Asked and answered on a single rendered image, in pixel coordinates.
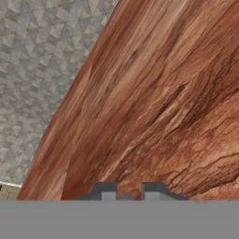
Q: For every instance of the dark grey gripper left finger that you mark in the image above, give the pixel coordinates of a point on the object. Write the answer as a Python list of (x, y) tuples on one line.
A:
[(105, 189)]

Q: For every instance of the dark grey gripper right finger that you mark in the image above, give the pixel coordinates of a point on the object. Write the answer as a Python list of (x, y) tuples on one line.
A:
[(152, 188)]

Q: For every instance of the beige cupboard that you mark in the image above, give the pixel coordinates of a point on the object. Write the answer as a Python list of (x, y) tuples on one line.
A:
[(8, 192)]

